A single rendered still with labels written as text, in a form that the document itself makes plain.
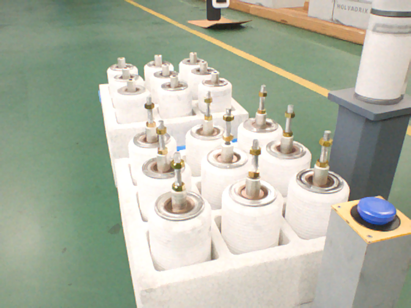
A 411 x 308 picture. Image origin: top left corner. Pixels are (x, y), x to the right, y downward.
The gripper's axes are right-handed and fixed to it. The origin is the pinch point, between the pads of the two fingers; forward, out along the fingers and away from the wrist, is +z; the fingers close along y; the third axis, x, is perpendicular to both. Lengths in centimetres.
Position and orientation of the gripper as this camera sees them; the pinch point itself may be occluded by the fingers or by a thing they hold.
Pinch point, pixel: (216, 10)
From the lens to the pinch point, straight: 59.4
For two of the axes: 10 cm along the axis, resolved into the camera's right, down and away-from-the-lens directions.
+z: 0.4, 9.8, 1.7
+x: 10.0, -0.6, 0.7
